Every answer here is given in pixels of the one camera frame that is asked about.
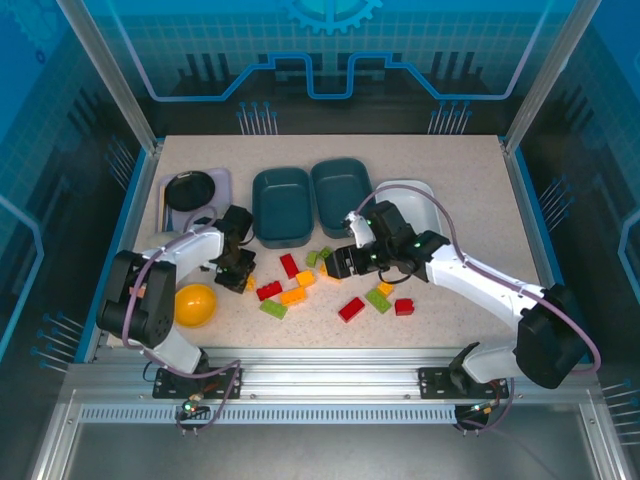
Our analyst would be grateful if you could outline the green long lego brick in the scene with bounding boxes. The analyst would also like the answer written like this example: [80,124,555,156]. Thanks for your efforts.
[259,299,289,321]
[365,288,392,315]

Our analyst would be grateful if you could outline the yellow plastic bowl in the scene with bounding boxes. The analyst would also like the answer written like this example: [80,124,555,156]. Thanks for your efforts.
[174,283,219,329]

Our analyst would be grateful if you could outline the lavender plastic tray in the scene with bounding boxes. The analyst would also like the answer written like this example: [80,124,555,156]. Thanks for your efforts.
[158,167,234,236]

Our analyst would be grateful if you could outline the white plastic bin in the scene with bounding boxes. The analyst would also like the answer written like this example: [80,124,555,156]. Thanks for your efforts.
[372,178,444,236]

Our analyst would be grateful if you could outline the teal plastic bin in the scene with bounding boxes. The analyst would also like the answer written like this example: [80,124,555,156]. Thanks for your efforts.
[251,167,316,250]
[309,157,375,240]

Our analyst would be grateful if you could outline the black bowl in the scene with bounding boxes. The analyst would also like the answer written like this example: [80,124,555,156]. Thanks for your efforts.
[165,170,217,213]

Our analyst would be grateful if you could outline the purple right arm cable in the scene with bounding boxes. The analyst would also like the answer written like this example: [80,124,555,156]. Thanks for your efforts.
[357,184,603,376]

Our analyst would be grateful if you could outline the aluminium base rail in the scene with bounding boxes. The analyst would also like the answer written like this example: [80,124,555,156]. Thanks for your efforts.
[67,346,601,404]

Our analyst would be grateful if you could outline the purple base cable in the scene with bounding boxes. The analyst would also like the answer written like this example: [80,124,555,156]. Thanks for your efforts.
[142,359,244,436]
[452,377,516,434]

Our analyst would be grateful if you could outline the slotted cable duct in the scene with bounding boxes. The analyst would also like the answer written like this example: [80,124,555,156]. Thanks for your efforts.
[78,403,460,425]

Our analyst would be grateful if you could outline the aluminium frame post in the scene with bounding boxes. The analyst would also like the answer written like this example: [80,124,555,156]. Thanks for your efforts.
[54,0,165,154]
[502,0,601,154]

